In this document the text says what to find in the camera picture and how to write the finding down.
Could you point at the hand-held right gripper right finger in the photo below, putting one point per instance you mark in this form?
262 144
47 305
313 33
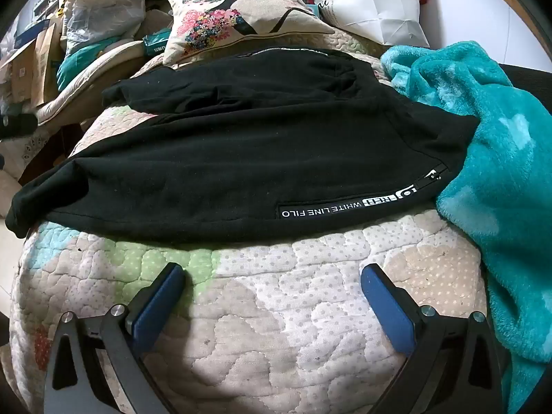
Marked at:
386 306

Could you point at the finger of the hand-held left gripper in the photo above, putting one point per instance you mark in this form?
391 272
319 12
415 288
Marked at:
19 124

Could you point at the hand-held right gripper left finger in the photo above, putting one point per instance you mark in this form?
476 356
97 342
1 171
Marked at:
158 306

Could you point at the black pants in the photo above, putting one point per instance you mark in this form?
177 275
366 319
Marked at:
241 155

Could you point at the brown cardboard box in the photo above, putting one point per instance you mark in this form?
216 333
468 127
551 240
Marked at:
43 60

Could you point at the quilted heart pattern bedspread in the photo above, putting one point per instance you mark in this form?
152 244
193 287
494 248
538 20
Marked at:
267 319

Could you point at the clear plastic bag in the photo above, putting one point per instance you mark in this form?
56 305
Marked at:
101 19

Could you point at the teal packet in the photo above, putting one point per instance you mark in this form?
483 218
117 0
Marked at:
157 42

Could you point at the teal fleece blanket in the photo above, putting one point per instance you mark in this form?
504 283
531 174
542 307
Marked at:
487 146

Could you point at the floral print pillow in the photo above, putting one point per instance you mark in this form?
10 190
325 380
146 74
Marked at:
233 13

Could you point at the dark sofa back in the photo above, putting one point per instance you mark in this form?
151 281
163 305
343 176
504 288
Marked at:
528 84

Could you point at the white paper bag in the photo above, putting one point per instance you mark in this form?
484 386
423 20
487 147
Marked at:
379 0

